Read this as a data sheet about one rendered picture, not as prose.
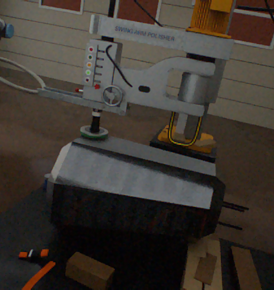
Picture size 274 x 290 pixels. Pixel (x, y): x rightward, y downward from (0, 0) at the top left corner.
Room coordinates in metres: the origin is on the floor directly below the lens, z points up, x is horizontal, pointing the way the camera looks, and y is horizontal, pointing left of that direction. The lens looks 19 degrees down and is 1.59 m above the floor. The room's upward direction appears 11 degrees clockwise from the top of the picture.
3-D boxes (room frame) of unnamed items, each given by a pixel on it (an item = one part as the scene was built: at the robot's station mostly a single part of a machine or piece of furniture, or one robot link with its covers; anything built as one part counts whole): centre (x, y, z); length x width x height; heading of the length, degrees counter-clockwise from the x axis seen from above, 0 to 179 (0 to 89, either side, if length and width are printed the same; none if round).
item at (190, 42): (2.16, -0.01, 1.60); 0.96 x 0.25 x 0.17; 87
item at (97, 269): (1.57, 0.15, 0.07); 0.30 x 0.12 x 0.12; 72
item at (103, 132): (2.18, 0.34, 0.85); 0.21 x 0.21 x 0.01
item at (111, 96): (2.05, 0.23, 1.18); 0.15 x 0.10 x 0.15; 87
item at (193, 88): (2.14, -0.32, 1.32); 0.19 x 0.19 x 0.20
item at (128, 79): (2.14, -0.05, 1.28); 0.74 x 0.23 x 0.49; 87
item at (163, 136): (2.77, -0.46, 0.76); 0.49 x 0.49 x 0.05; 77
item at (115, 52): (2.17, 0.26, 1.30); 0.36 x 0.22 x 0.45; 87
